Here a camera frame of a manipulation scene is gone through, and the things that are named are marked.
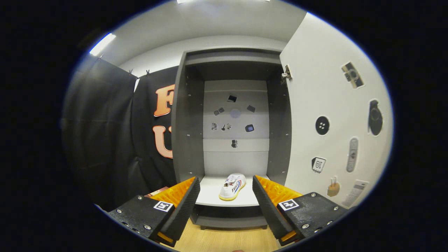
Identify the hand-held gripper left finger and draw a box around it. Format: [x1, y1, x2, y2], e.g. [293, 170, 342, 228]
[107, 176, 201, 245]

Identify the dark grey shoe cabinet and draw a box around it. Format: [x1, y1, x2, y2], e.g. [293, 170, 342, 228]
[171, 47, 293, 230]

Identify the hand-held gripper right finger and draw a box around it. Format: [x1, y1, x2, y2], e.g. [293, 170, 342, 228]
[252, 175, 350, 245]

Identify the narrow ceiling light panel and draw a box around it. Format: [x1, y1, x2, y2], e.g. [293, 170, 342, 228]
[89, 33, 117, 56]

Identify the white canvas shoe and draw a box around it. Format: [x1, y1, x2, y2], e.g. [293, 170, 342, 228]
[219, 173, 246, 201]

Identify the beige shoe cabinet door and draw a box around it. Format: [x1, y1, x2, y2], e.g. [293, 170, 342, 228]
[279, 12, 394, 210]

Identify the black backdrop cloth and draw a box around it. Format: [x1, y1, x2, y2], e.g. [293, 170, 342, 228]
[62, 54, 179, 210]

